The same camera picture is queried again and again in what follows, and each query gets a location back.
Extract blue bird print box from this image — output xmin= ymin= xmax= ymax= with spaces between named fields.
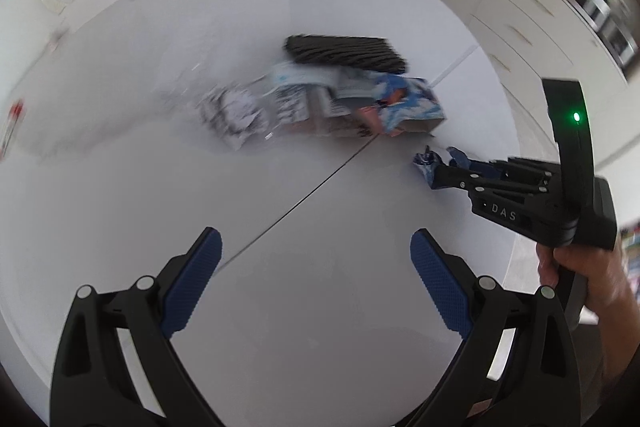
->
xmin=352 ymin=74 xmax=446 ymax=136

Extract white microwave oven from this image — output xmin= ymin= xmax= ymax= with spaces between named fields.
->
xmin=570 ymin=0 xmax=639 ymax=70

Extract red white small box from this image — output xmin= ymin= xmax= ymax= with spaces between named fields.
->
xmin=0 ymin=98 xmax=24 ymax=159

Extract beige drawer cabinet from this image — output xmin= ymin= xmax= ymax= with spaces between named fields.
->
xmin=468 ymin=0 xmax=628 ymax=166

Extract blue paper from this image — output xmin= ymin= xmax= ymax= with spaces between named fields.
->
xmin=412 ymin=145 xmax=447 ymax=190

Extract person's right hand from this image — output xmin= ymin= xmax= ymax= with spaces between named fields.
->
xmin=536 ymin=242 xmax=636 ymax=317

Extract clear printed plastic wrapper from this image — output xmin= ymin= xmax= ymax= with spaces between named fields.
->
xmin=271 ymin=86 xmax=352 ymax=135

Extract black ridged foam mat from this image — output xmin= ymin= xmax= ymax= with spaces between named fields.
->
xmin=283 ymin=35 xmax=408 ymax=75

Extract grey printed paper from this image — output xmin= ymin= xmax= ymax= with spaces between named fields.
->
xmin=196 ymin=84 xmax=277 ymax=150

